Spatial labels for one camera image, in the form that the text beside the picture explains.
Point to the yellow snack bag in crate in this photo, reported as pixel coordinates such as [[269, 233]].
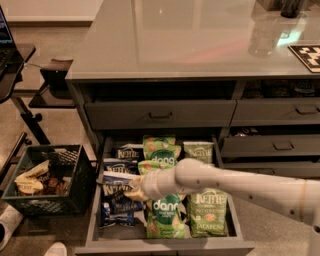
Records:
[[32, 182]]

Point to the blue Kettle bag back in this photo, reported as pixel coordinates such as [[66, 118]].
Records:
[[130, 152]]

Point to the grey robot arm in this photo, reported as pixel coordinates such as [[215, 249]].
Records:
[[298, 199]]

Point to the green Kettle bag back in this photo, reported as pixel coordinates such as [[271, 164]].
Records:
[[202, 151]]

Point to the open grey middle drawer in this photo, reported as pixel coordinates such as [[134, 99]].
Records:
[[125, 241]]

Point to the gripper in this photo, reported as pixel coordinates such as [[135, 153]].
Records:
[[149, 187]]

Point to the blue Kettle bag front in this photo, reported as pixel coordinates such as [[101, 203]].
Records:
[[119, 212]]

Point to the white shoe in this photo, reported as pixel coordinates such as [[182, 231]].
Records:
[[9, 221], [56, 249]]

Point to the white shoe left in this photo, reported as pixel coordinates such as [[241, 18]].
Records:
[[9, 221]]

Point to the blue Kettle bag second row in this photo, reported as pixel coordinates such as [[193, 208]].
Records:
[[120, 166]]

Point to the blue kettle bag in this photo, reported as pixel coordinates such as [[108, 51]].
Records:
[[119, 212], [130, 152]]

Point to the green Kettle jalapeno bag front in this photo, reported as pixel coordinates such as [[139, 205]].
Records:
[[206, 213]]

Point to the green Dang bag middle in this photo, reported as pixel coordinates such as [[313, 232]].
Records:
[[149, 165]]

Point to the grey cabinet counter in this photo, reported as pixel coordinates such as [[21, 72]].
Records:
[[160, 50]]

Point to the blue Kettle bag third row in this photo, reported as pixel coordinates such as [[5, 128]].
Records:
[[113, 183]]

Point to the green Dang bag front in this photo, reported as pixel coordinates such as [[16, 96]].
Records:
[[164, 218]]

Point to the grey bottom right drawer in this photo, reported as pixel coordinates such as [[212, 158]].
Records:
[[304, 169]]

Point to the dark green plastic crate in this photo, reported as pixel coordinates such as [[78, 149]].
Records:
[[67, 186]]

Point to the grey top right drawer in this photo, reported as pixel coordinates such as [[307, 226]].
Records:
[[276, 111]]

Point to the dark cup on counter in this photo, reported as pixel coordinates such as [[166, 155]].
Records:
[[291, 8]]

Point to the black laptop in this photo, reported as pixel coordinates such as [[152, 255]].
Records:
[[7, 44]]

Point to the green dang bag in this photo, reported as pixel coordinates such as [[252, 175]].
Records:
[[161, 149], [149, 165], [164, 218]]

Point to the white shoe bottom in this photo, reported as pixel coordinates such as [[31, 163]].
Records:
[[56, 249]]

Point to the grey middle right drawer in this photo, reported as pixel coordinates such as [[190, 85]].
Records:
[[271, 145]]

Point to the green Dang bag back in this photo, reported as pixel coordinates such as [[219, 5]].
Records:
[[161, 149]]

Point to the grey top left drawer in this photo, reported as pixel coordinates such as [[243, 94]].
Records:
[[159, 114]]

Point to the black white fiducial marker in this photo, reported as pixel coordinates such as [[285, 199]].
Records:
[[309, 55]]

